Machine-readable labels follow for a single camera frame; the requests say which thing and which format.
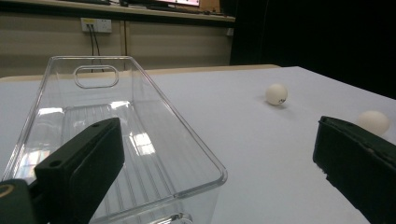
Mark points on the computer monitor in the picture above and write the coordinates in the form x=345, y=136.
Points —
x=179, y=2

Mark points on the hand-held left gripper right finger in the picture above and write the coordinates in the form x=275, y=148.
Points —
x=358, y=168

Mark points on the clear plastic storage bin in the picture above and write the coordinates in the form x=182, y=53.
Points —
x=162, y=146

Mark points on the black curtain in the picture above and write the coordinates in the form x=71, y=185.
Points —
x=311, y=34

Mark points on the small white wall socket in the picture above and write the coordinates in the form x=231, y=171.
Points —
x=230, y=31

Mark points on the white table sheet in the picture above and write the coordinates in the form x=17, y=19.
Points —
x=255, y=149

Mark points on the wooden wall desk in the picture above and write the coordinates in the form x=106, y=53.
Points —
x=118, y=11

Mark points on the marked white table tennis ball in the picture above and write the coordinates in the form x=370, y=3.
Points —
x=276, y=94

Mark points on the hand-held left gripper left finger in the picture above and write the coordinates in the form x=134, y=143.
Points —
x=90, y=161

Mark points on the wooden table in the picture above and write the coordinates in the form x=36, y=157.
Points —
x=199, y=70

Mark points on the plain white table tennis ball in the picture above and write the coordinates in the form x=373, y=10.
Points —
x=375, y=121

